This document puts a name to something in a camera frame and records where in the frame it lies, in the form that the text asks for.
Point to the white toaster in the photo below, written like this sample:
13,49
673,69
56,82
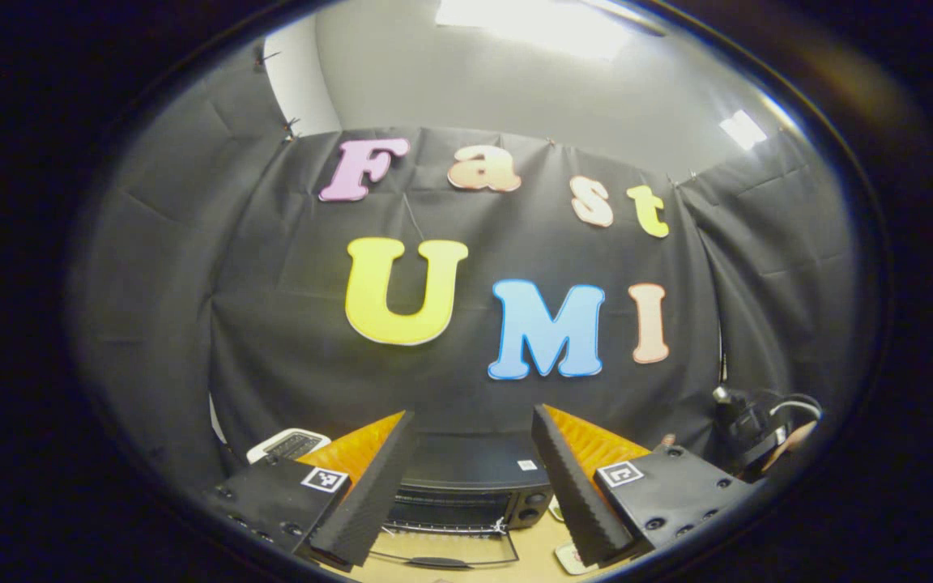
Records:
288,445

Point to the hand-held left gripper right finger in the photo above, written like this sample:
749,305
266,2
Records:
576,494

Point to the beige food plate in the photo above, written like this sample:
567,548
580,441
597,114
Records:
568,559

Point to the large ceiling light panel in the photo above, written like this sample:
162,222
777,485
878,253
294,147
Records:
535,20

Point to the black backdrop cloth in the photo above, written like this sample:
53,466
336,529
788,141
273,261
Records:
288,324

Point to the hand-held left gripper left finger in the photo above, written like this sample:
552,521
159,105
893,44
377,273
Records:
369,494

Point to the black electric oven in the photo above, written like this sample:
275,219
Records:
475,465

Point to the small ceiling light panel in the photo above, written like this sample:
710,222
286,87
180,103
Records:
743,129

